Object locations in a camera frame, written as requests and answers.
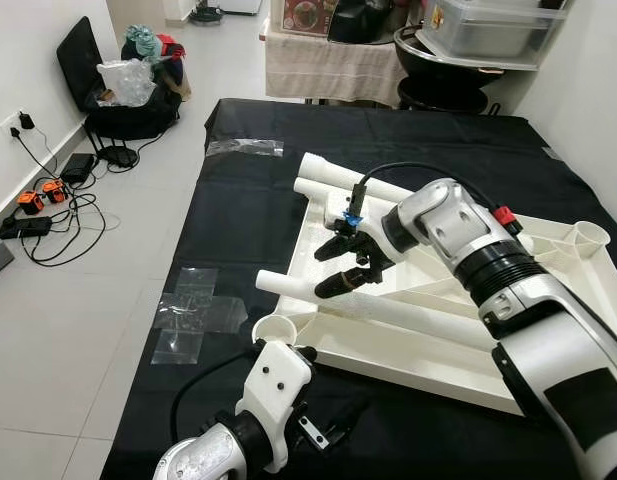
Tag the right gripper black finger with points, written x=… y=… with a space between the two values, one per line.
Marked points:
x=336 y=248
x=343 y=283

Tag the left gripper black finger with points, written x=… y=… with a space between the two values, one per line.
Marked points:
x=350 y=418
x=305 y=354

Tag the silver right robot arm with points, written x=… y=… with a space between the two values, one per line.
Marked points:
x=528 y=300

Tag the black table cloth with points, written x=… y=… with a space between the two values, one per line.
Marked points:
x=248 y=220

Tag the white plastic table top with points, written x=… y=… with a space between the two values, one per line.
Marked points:
x=428 y=368

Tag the beige cloth covered bench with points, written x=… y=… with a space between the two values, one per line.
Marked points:
x=328 y=70

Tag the black round stool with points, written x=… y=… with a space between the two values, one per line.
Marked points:
x=443 y=80

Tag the red printed box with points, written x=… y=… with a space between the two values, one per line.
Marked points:
x=308 y=15

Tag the black round floor device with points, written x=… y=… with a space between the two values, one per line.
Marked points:
x=118 y=156

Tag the clear plastic storage box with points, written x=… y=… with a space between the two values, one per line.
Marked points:
x=488 y=30

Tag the red cloth item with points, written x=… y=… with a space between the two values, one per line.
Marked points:
x=170 y=48

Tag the black power adapter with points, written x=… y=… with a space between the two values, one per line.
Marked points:
x=78 y=167

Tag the teal crumpled cloth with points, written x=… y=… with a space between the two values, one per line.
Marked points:
x=141 y=42

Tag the orange black plug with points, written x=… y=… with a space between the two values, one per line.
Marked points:
x=30 y=201
x=54 y=191

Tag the black power strip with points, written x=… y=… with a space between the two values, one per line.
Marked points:
x=23 y=227

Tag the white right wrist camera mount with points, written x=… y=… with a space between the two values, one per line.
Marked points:
x=370 y=222

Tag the black wall plug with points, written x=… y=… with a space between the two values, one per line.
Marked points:
x=26 y=122

